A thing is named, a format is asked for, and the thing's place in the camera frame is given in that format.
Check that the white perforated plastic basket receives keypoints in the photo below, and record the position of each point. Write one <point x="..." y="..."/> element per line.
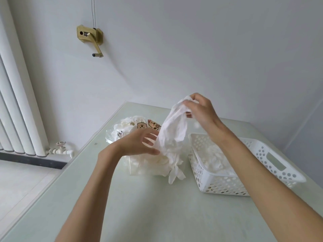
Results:
<point x="217" y="185"/>

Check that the person's right forearm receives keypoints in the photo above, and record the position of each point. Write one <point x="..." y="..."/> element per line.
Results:
<point x="267" y="178"/>

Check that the clear bear-print plastic bag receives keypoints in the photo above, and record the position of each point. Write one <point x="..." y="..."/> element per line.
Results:
<point x="118" y="133"/>

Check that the white column radiator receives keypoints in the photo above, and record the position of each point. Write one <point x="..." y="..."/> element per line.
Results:
<point x="17" y="98"/>

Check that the brass wall crank winch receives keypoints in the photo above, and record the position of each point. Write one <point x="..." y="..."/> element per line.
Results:
<point x="98" y="35"/>

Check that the white cotton glove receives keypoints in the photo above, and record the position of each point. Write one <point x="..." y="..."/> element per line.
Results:
<point x="174" y="128"/>

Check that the stack of white gloves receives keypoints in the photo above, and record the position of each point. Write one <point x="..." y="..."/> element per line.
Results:
<point x="214" y="158"/>

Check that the person's left hand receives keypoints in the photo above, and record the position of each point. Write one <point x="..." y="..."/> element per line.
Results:
<point x="133" y="144"/>

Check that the person's left forearm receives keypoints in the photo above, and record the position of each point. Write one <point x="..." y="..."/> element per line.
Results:
<point x="85" y="204"/>

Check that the person's right hand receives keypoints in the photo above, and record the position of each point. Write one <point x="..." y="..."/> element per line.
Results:
<point x="205" y="115"/>

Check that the white radiator valve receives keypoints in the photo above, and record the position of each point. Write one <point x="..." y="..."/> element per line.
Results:
<point x="60" y="148"/>

